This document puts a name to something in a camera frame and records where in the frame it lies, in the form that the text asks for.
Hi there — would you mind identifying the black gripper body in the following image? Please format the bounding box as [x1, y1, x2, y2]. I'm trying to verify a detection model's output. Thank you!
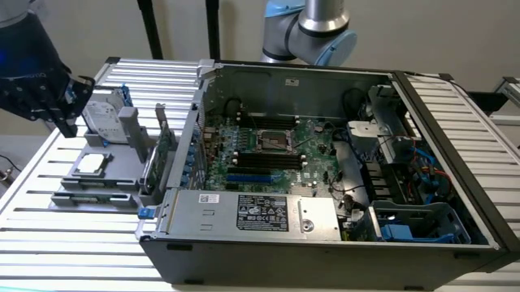
[0, 18, 73, 122]

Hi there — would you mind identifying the green RAM stick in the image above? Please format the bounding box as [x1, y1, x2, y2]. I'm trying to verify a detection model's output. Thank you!
[66, 195, 131, 204]

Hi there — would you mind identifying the hard disk blue caddy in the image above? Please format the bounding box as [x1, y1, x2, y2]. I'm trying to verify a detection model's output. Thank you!
[81, 86, 131, 144]

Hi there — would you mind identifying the silver CPU chip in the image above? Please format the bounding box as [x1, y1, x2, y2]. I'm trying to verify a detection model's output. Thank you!
[76, 153, 113, 176]

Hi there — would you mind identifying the grey parts rack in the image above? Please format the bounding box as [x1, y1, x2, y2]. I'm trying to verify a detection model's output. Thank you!
[46, 105, 180, 211]

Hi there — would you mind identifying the green graphics card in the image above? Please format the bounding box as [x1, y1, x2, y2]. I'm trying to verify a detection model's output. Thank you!
[140, 102, 180, 196]

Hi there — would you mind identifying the metal slat table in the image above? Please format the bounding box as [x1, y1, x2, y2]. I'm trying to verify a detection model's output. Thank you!
[0, 56, 520, 292]

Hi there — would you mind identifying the silver power supply unit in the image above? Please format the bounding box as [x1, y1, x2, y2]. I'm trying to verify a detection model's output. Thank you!
[149, 188, 342, 243]

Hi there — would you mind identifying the green motherboard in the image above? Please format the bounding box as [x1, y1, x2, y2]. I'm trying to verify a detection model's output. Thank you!
[200, 115, 340, 196]

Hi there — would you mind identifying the metal drive cage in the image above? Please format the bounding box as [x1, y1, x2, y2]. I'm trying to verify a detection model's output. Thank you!
[346, 84, 423, 167]

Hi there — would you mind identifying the black open PC case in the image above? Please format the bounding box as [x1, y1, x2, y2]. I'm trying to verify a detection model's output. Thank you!
[136, 59, 520, 286]

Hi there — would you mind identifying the black fan shroud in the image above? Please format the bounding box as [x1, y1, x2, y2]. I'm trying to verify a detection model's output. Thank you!
[359, 161, 425, 208]

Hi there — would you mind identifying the blue-grey plastic disk bay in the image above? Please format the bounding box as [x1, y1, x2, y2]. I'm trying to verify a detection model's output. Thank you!
[351, 199, 474, 245]

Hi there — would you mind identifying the black cable with plug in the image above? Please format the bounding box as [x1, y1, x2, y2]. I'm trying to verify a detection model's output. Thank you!
[0, 154, 25, 184]

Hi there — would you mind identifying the thick black post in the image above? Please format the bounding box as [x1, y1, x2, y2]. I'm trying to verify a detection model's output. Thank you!
[135, 0, 164, 60]

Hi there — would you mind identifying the short black cable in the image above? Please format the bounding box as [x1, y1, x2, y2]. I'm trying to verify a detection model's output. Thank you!
[224, 97, 241, 116]

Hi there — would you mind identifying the thin black post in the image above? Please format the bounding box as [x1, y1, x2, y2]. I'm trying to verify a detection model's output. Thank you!
[204, 0, 223, 60]

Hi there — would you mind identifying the CPU socket metal frame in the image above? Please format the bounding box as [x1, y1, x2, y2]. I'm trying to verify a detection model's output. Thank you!
[247, 128, 296, 152]

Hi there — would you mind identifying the black looped cable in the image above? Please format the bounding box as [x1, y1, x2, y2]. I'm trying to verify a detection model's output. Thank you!
[339, 87, 368, 118]

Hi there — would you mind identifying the blue wire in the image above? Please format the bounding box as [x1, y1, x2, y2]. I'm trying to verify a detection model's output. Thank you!
[409, 145, 443, 203]

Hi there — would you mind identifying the thin black table cable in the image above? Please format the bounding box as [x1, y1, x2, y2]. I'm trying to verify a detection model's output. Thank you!
[403, 70, 494, 118]

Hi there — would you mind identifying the red wire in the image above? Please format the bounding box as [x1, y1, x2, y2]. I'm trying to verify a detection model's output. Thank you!
[410, 145, 453, 191]

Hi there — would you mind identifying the aluminium side frame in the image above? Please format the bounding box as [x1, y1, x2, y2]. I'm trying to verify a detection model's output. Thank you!
[487, 75, 520, 126]

